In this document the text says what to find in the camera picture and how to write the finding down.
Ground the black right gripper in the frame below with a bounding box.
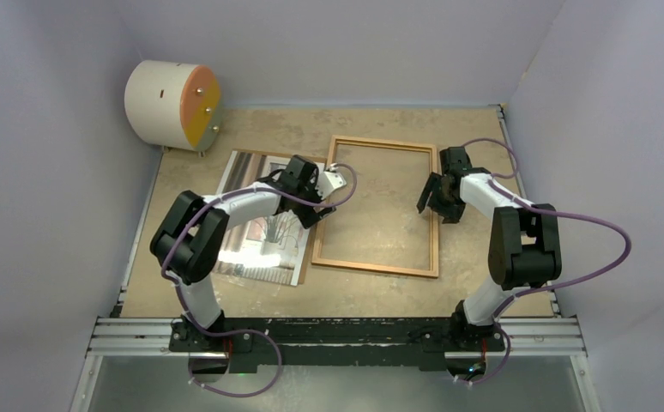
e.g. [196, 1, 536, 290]
[417, 172, 467, 225]

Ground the wooden picture frame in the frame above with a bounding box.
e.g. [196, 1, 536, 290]
[311, 136, 439, 279]

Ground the plant photo print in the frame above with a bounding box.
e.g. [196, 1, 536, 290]
[211, 149, 328, 288]

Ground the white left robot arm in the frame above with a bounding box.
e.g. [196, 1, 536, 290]
[149, 155, 348, 351]

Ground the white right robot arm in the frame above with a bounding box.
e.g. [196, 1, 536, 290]
[416, 147, 562, 349]

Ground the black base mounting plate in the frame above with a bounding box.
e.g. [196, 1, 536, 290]
[169, 317, 506, 374]

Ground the white cylindrical drum cabinet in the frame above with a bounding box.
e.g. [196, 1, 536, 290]
[124, 60, 222, 154]

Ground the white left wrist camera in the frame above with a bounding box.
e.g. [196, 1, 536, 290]
[316, 169, 347, 200]

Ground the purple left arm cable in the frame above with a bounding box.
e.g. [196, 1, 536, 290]
[161, 162, 359, 398]

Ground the aluminium extrusion rail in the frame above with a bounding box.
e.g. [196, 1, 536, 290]
[87, 318, 587, 356]

